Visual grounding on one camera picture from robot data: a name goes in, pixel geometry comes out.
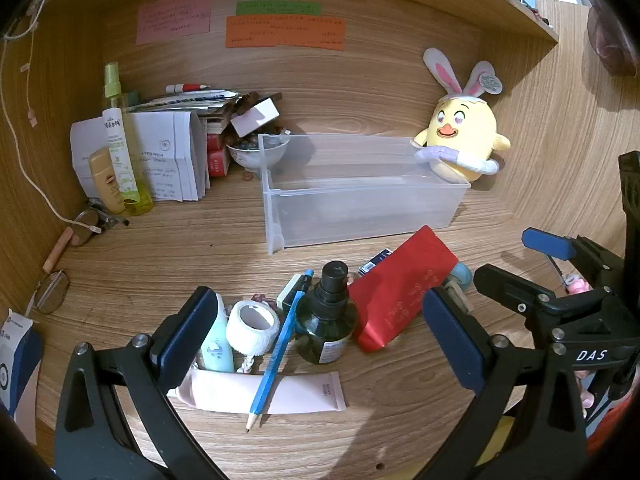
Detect mint tube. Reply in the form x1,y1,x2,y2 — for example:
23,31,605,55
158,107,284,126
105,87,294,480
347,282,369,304
200,292,235,373

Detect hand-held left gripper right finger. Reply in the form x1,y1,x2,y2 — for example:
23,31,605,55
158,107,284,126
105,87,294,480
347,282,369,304
415,286,588,480

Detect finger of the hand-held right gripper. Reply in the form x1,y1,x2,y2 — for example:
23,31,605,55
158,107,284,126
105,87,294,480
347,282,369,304
474,264,566,328
521,227,623,286

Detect teal tape roll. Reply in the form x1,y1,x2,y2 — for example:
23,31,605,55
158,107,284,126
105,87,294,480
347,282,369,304
447,262,473,292

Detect yellow patterned cloth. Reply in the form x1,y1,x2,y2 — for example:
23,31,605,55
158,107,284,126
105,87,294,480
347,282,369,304
475,412,516,471

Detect red packet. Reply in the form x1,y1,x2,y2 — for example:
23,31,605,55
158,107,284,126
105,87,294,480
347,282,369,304
346,225,460,353

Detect wooden stick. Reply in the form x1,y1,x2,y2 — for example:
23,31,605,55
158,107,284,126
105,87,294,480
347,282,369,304
42,226,74,274

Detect red box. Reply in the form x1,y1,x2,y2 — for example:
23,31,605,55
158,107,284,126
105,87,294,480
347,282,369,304
206,132,232,177

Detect round wire glasses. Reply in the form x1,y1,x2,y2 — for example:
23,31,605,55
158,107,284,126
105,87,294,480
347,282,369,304
35,209,103,316

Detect ceramic bowl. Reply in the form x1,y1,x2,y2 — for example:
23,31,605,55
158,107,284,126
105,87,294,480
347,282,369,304
225,134,291,175

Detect wooden shelf board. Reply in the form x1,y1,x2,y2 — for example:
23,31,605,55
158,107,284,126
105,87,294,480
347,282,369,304
430,0,561,43

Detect orange paper note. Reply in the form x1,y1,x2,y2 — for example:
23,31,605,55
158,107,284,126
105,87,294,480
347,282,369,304
225,16,347,52

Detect clear plastic bin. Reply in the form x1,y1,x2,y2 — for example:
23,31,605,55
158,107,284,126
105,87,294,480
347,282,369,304
257,132,472,256

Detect white blue carton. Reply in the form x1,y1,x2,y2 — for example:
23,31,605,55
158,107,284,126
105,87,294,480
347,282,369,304
0,309,45,423

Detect yellow-green spray bottle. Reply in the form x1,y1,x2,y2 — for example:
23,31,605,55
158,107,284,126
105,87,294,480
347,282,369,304
102,61,153,216

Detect yellow chick plush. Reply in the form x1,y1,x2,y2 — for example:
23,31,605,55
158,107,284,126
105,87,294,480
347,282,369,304
411,47,512,184

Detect orange garment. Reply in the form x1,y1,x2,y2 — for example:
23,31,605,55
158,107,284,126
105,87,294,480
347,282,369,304
587,400,640,456

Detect pink tube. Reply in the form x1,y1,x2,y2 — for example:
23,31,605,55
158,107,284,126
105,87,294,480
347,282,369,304
167,370,347,415

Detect white tape roll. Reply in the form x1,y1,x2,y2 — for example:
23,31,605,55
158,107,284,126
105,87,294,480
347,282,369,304
225,300,281,358

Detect person's right hand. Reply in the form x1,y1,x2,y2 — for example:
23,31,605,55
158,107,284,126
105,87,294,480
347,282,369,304
575,369,598,411

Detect small white box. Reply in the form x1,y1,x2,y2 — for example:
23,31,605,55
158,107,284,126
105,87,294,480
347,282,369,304
230,97,280,138

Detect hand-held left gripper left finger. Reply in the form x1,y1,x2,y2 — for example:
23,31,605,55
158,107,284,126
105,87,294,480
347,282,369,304
52,286,221,480

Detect beige sunscreen tube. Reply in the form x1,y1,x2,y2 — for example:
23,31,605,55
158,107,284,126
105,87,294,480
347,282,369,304
88,147,126,215

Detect dark green pump bottle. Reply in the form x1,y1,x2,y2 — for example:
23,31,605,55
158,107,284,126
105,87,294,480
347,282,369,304
294,260,359,366

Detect stack of books and papers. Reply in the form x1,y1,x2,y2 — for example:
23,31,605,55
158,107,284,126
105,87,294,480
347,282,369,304
127,87,283,136

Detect small beige block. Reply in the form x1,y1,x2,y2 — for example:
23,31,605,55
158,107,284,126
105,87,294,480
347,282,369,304
447,280,473,313

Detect blue pencil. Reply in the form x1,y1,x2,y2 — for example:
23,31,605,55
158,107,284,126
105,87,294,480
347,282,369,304
245,290,307,433

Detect folded white papers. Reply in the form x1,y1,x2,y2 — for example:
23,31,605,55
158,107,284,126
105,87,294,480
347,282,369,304
70,110,211,203

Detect pink paper note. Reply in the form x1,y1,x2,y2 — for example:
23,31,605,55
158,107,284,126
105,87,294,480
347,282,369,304
136,0,212,46

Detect small green sharpener box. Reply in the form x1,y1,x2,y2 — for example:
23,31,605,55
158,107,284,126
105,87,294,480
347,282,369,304
276,269,315,321

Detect navy card box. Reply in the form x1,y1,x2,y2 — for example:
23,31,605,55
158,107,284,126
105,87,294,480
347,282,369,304
359,247,396,277

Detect white cable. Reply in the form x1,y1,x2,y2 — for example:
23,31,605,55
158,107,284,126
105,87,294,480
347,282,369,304
0,0,101,233

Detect green paper note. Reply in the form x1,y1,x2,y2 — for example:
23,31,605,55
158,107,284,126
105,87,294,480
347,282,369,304
236,0,322,17

